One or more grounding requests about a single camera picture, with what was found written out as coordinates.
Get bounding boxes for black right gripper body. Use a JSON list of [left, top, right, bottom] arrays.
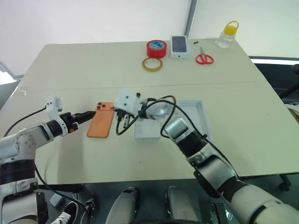
[[114, 107, 133, 120]]

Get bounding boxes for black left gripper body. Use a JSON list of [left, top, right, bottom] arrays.
[[59, 112, 79, 133]]

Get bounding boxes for orange smartphone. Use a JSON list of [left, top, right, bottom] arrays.
[[86, 101, 115, 139]]

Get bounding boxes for white phone box base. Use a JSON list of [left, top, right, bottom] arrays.
[[134, 118, 161, 142]]

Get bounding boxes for white phone box lid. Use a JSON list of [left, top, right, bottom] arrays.
[[174, 99, 214, 142]]

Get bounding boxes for small grey box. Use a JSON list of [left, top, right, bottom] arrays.
[[49, 194, 65, 208]]

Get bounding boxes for white printed phone box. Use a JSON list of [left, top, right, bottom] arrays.
[[170, 35, 194, 59]]

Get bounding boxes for clear jar yellow lid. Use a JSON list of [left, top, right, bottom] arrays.
[[215, 20, 240, 49]]

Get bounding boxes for yellow clear tape roll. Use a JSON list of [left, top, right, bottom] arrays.
[[142, 57, 164, 71]]

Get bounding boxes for red tape roll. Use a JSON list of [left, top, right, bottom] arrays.
[[146, 40, 167, 58]]

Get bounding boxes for grey robot left leg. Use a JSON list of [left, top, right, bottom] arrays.
[[105, 186, 141, 224]]

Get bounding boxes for grey robot leg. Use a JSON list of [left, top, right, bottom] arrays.
[[164, 185, 199, 224], [105, 186, 141, 224]]

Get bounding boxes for black white sneaker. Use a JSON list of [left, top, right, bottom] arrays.
[[50, 201, 79, 224]]

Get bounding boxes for grey robot right leg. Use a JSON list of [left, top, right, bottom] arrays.
[[164, 185, 199, 224]]

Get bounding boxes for grey metal pole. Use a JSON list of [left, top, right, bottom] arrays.
[[183, 0, 198, 38]]

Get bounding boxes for dark side table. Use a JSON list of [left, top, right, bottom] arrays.
[[250, 56, 299, 106]]

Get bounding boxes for black table foot with caster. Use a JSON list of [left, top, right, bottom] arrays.
[[240, 173, 292, 192]]

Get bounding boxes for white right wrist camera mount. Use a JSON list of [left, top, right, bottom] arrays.
[[114, 91, 149, 117]]

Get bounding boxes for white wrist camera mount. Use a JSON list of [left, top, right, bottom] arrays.
[[114, 91, 149, 117], [45, 95, 71, 137]]

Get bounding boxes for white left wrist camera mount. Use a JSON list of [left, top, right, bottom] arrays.
[[45, 95, 71, 137]]

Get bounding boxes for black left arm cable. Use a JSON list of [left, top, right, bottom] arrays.
[[3, 106, 47, 138]]

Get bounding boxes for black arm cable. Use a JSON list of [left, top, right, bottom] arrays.
[[3, 106, 47, 138], [115, 95, 239, 181]]

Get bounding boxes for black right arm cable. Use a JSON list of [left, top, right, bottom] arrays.
[[115, 95, 239, 181]]

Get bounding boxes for grey metal frame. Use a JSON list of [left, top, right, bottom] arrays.
[[0, 61, 24, 86]]

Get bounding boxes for red handled scissors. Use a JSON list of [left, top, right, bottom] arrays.
[[195, 46, 215, 65]]

